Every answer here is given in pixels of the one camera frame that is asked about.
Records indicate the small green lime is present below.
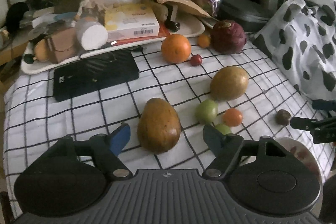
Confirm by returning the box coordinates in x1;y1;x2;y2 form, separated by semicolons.
215;124;232;135

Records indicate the small orange tomato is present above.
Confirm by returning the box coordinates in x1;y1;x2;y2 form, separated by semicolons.
222;108;243;127

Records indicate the white ceramic plate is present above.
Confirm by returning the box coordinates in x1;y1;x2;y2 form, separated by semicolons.
266;137;322;184

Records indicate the dark brown passion fruit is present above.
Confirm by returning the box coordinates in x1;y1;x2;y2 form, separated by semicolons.
275;109;291;126

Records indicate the green tomato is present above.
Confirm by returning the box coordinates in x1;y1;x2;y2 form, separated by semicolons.
195;99;218;124

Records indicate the large brown mango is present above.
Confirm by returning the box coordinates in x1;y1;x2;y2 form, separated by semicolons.
137;98;181;154

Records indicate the round yellow-brown mango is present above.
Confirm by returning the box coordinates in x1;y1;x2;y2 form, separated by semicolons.
210;66;249;101

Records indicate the checkered white tablecloth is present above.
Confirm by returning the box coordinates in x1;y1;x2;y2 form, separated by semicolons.
3;39;335;217

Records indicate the cow print blanket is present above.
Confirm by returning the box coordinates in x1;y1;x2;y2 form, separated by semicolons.
252;0;335;101

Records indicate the black flat box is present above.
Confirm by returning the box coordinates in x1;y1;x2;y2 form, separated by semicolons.
53;50;139;102

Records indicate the small red cherry tomato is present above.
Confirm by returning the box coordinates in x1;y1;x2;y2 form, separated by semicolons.
190;55;203;67

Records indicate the black zip case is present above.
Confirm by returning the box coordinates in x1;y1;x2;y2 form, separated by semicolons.
217;0;273;32

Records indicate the small orange tangerine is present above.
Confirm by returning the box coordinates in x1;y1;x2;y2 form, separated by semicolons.
198;34;211;48

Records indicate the large orange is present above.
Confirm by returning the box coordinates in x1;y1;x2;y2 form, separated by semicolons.
161;34;191;64

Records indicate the small brown cardboard box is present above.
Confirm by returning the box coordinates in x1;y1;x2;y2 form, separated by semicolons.
45;27;78;64

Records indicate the white cylinder jar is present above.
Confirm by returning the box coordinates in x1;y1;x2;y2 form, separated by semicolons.
75;17;108;51

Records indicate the yellow white carton box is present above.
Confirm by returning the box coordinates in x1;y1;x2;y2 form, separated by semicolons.
104;3;159;42

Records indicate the white serving tray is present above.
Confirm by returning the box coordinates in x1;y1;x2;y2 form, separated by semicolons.
21;13;205;75

